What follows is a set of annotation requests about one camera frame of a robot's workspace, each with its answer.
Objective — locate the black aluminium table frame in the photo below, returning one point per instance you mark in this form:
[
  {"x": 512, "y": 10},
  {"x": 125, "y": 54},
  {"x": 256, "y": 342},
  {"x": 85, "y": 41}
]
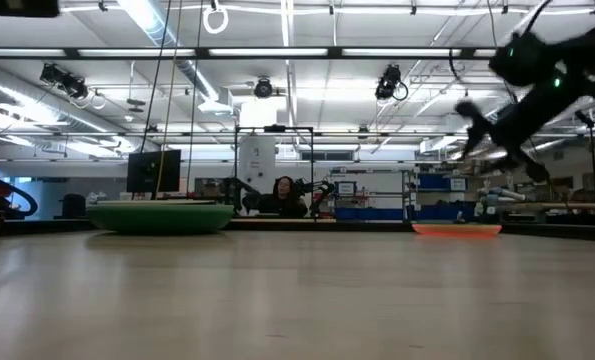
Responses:
[{"x": 327, "y": 225}]

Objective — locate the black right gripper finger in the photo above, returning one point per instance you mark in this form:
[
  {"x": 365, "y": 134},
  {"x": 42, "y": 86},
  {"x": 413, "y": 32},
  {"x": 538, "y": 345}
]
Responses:
[
  {"x": 536, "y": 171},
  {"x": 477, "y": 125}
]

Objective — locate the white framed sign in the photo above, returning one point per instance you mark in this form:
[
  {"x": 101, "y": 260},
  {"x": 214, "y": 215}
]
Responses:
[{"x": 346, "y": 188}]

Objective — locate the person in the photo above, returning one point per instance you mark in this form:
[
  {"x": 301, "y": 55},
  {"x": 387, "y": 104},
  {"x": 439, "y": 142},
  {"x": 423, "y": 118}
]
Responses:
[{"x": 283, "y": 200}]

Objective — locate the row of blue floor bins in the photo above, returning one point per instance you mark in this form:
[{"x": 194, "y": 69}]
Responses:
[{"x": 367, "y": 213}]

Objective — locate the black background robot arm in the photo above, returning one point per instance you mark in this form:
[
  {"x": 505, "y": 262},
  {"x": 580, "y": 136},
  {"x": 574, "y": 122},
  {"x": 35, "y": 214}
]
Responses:
[
  {"x": 319, "y": 192},
  {"x": 237, "y": 192}
]

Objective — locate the black computer monitor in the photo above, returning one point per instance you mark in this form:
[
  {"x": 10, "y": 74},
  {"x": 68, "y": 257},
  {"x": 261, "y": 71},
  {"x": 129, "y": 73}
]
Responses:
[{"x": 152, "y": 171}]

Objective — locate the black light stand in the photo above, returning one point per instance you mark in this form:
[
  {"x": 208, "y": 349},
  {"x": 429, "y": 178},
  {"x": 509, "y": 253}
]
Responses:
[{"x": 593, "y": 160}]

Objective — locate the pink translucent plastic plate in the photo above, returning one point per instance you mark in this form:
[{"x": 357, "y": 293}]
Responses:
[{"x": 457, "y": 230}]

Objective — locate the black bin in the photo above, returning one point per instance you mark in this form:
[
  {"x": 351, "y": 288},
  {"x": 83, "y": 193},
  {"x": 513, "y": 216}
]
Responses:
[{"x": 73, "y": 206}]

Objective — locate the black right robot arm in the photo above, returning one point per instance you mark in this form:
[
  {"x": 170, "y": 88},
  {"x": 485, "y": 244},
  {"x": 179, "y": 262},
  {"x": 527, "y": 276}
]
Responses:
[{"x": 592, "y": 50}]

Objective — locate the dark green plastic plate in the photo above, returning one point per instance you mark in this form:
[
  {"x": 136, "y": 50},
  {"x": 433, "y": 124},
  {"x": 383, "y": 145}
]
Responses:
[{"x": 159, "y": 220}]

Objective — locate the black overhead frame bar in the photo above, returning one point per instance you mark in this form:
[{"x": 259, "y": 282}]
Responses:
[{"x": 202, "y": 52}]

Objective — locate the black ceiling-mounted camera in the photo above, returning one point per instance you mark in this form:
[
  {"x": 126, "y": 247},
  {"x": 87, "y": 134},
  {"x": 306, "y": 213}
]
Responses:
[
  {"x": 64, "y": 80},
  {"x": 388, "y": 82},
  {"x": 263, "y": 88}
]

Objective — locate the blue storage bins on shelf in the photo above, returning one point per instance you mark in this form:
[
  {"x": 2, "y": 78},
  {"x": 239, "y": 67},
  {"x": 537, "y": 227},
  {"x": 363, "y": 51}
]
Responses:
[{"x": 434, "y": 181}]

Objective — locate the silver ventilation duct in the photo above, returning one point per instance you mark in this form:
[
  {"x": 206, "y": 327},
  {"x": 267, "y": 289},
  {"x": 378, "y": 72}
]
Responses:
[{"x": 177, "y": 50}]

